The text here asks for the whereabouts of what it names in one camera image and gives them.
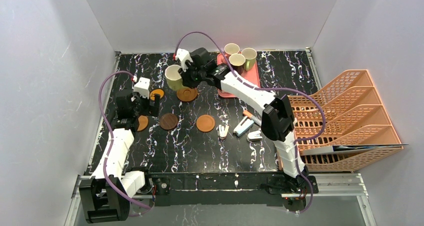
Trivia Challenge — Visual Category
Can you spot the orange wooden coaster front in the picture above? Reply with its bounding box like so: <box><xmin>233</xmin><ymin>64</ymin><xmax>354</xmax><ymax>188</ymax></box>
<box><xmin>137</xmin><ymin>115</ymin><xmax>149</xmax><ymax>132</ymax></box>

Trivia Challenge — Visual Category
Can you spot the green mug front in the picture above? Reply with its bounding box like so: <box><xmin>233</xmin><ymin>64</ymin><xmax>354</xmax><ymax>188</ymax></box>
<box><xmin>164</xmin><ymin>65</ymin><xmax>187</xmax><ymax>91</ymax></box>

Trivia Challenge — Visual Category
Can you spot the green mug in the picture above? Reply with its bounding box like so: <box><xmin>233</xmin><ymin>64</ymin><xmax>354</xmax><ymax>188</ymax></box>
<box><xmin>241</xmin><ymin>48</ymin><xmax>257</xmax><ymax>71</ymax></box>
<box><xmin>164</xmin><ymin>65</ymin><xmax>187</xmax><ymax>91</ymax></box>

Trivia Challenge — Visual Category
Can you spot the brown saucer coaster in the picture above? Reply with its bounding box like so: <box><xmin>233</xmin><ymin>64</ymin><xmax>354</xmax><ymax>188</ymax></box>
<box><xmin>176</xmin><ymin>88</ymin><xmax>198</xmax><ymax>102</ymax></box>

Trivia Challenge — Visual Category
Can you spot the small orange coaster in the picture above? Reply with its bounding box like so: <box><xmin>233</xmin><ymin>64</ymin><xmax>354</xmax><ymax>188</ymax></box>
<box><xmin>150</xmin><ymin>88</ymin><xmax>165</xmax><ymax>101</ymax></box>

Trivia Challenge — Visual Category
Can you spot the dark brown coaster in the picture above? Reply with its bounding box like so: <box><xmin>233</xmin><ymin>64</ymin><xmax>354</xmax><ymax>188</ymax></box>
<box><xmin>159</xmin><ymin>113</ymin><xmax>179</xmax><ymax>130</ymax></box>

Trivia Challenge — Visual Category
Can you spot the pink tray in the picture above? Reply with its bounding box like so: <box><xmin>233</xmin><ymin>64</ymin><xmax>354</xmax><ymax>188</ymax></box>
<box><xmin>217</xmin><ymin>53</ymin><xmax>261</xmax><ymax>98</ymax></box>

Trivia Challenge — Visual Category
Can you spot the light orange coaster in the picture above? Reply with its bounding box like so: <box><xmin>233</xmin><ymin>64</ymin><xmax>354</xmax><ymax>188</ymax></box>
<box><xmin>196</xmin><ymin>114</ymin><xmax>215</xmax><ymax>132</ymax></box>

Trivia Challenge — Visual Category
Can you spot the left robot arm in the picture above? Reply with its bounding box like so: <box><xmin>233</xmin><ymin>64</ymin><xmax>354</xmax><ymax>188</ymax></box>
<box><xmin>79</xmin><ymin>89</ymin><xmax>161</xmax><ymax>223</ymax></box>

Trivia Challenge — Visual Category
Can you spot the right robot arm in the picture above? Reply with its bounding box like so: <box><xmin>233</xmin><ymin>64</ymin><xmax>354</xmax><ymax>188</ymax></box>
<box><xmin>174</xmin><ymin>48</ymin><xmax>314</xmax><ymax>194</ymax></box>

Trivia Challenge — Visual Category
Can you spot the pink mug rear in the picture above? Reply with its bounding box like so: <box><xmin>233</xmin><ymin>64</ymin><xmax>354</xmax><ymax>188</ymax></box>
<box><xmin>221</xmin><ymin>43</ymin><xmax>240</xmax><ymax>64</ymax></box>

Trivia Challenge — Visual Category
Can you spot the dark brown mug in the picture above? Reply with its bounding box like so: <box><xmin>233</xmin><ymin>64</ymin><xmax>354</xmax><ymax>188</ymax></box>
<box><xmin>228</xmin><ymin>54</ymin><xmax>246</xmax><ymax>75</ymax></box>

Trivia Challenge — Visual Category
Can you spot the green mug rear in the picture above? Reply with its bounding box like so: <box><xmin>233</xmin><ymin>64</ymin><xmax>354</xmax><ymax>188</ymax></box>
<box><xmin>241</xmin><ymin>48</ymin><xmax>257</xmax><ymax>71</ymax></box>

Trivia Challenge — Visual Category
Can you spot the small white stapler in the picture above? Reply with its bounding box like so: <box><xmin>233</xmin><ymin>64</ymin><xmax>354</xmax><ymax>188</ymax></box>
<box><xmin>218</xmin><ymin>124</ymin><xmax>229</xmax><ymax>140</ymax></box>

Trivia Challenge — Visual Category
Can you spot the blue white stapler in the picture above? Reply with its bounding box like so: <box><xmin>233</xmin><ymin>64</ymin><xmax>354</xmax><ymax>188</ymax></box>
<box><xmin>233</xmin><ymin>116</ymin><xmax>254</xmax><ymax>137</ymax></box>

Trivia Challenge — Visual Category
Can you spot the orange grey marker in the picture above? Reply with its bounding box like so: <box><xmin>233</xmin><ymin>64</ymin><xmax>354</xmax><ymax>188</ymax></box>
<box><xmin>243</xmin><ymin>110</ymin><xmax>262</xmax><ymax>127</ymax></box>

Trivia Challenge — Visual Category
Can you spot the white stapler right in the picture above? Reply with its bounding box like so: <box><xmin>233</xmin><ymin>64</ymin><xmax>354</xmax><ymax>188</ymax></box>
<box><xmin>246</xmin><ymin>129</ymin><xmax>263</xmax><ymax>142</ymax></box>

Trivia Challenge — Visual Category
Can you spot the orange file organizer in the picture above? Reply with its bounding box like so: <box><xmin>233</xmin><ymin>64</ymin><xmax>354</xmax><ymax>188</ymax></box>
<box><xmin>298</xmin><ymin>70</ymin><xmax>404</xmax><ymax>172</ymax></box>

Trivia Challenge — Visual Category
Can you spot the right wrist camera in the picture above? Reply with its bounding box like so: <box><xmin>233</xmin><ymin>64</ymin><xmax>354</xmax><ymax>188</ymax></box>
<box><xmin>173</xmin><ymin>48</ymin><xmax>193</xmax><ymax>72</ymax></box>

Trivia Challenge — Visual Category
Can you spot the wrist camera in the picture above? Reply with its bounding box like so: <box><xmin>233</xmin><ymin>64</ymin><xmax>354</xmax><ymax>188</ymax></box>
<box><xmin>173</xmin><ymin>48</ymin><xmax>193</xmax><ymax>72</ymax></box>
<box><xmin>133</xmin><ymin>77</ymin><xmax>151</xmax><ymax>99</ymax></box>

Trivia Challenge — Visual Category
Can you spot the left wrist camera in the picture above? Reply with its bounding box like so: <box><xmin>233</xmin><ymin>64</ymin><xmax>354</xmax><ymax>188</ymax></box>
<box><xmin>133</xmin><ymin>77</ymin><xmax>151</xmax><ymax>99</ymax></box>

